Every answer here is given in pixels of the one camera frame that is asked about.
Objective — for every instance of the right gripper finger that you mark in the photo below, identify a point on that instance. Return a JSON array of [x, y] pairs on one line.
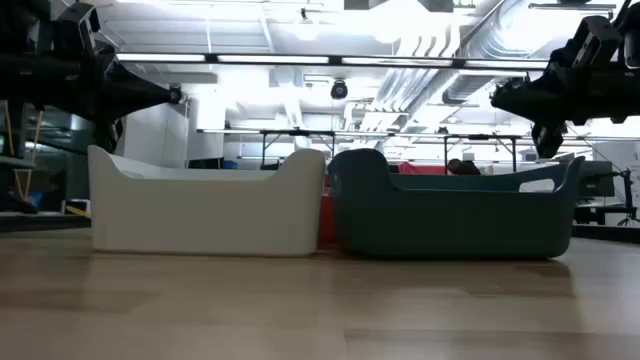
[[525, 87], [527, 107]]

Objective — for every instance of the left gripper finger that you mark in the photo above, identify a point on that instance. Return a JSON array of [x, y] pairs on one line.
[[140, 85], [140, 107]]

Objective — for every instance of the black ceiling spot lamp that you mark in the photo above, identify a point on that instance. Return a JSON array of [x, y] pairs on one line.
[[339, 91], [176, 95]]

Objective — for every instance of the black background monitor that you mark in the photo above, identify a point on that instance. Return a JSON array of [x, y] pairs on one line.
[[597, 180]]

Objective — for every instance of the person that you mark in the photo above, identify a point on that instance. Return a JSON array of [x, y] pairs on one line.
[[462, 167]]

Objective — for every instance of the black ceiling track fixture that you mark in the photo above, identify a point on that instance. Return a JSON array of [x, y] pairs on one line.
[[570, 6]]

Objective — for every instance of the black monitor stand pole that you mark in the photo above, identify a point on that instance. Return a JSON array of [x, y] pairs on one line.
[[627, 195]]

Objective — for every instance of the white plastic basket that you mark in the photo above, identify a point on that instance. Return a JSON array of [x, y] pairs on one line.
[[200, 215]]

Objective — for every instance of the red background cloth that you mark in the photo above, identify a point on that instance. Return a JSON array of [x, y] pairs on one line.
[[420, 169]]

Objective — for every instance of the long ceiling light bar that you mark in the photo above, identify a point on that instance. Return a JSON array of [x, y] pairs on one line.
[[275, 59]]

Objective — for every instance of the teal plastic basket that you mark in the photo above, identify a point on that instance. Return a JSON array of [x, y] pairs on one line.
[[450, 225]]

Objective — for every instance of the round ceiling light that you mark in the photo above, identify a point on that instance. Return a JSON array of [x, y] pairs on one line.
[[306, 31]]

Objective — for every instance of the orange plastic basket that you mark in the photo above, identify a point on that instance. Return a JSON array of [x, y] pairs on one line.
[[327, 220]]

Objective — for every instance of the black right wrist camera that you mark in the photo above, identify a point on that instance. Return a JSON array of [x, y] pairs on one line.
[[597, 42]]

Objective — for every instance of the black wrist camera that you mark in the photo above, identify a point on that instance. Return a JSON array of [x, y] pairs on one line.
[[597, 42], [80, 25]]

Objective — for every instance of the black workbench frame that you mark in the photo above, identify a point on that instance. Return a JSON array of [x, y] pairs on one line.
[[300, 133], [480, 136]]

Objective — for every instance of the silver ventilation duct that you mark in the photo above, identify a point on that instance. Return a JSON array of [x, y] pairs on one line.
[[500, 35]]

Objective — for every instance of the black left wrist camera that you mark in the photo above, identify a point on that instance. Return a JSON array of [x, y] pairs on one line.
[[80, 25]]

